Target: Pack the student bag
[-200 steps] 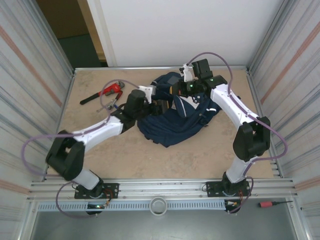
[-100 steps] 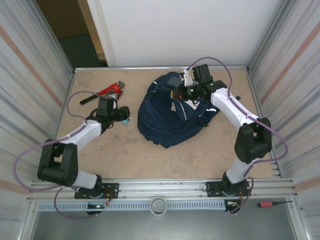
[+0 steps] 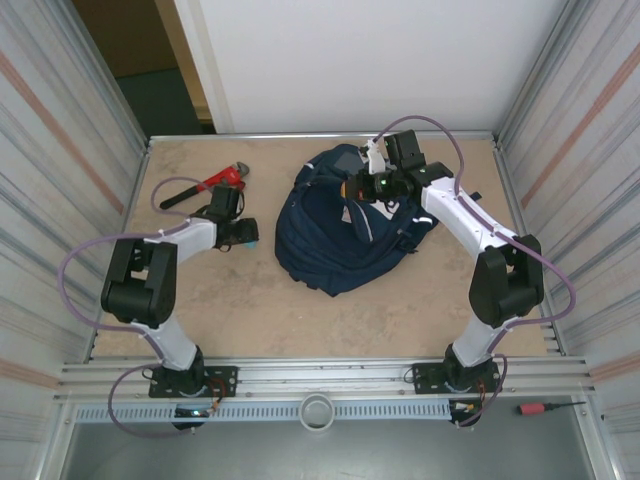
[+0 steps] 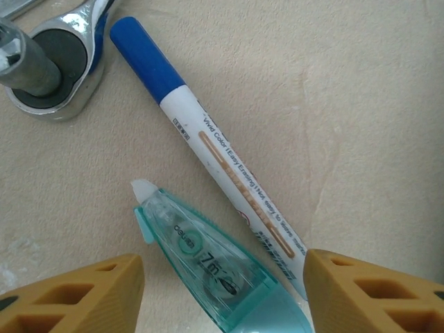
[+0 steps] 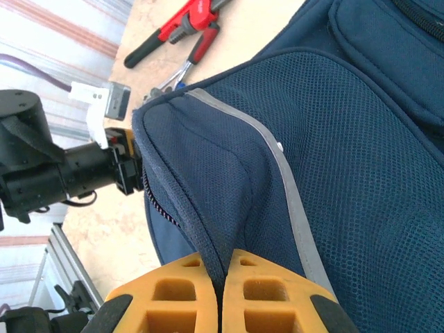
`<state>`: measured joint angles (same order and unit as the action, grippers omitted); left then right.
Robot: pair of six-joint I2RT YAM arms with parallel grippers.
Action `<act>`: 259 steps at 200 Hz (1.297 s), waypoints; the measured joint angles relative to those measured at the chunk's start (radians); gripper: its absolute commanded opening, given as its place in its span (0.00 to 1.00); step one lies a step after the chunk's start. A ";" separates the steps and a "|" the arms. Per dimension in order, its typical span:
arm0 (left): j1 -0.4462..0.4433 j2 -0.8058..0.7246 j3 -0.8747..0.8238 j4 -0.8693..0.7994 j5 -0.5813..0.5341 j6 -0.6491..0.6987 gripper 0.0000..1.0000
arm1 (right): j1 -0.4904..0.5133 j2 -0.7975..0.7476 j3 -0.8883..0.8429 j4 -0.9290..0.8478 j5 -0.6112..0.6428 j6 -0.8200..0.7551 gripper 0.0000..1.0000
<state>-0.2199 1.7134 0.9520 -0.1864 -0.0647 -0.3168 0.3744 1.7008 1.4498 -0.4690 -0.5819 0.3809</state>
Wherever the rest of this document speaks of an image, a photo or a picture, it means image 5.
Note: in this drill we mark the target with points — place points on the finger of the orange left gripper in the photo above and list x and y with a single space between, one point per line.
132 144

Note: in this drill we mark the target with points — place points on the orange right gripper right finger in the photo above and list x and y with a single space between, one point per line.
270 305

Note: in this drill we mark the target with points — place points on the wide aluminium frame rail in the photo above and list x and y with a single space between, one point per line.
73 260

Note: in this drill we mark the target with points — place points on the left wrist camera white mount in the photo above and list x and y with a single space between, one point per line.
97 114

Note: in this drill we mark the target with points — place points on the navy blue student backpack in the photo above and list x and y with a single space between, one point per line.
329 156

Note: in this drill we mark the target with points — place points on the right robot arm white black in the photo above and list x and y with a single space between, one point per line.
31 320

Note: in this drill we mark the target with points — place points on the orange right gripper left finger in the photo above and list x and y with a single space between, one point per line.
173 305

